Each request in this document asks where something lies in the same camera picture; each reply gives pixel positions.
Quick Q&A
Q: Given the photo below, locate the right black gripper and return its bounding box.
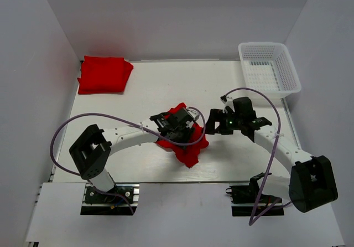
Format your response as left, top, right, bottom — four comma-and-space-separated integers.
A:
201, 109, 243, 135

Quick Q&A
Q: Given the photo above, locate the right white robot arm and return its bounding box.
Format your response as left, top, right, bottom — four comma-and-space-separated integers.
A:
206, 97, 339, 213

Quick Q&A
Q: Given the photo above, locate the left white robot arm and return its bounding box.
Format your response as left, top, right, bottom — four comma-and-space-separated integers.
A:
69, 107, 200, 202

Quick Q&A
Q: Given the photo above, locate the folded red t-shirt stack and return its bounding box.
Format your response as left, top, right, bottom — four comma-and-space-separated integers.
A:
77, 56, 134, 95

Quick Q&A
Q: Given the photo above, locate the white plastic basket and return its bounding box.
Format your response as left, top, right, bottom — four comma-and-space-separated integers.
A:
238, 42, 301, 99

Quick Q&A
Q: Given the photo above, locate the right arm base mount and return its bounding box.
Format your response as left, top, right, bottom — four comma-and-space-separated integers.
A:
225, 173, 284, 217

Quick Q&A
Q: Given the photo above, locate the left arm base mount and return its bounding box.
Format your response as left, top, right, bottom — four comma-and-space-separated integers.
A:
80, 184, 140, 216

